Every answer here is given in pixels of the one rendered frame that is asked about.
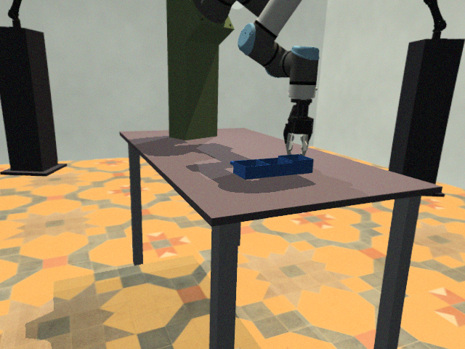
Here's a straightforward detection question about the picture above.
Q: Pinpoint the blue rack of bins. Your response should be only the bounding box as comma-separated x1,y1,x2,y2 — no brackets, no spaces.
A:
234,154,314,180

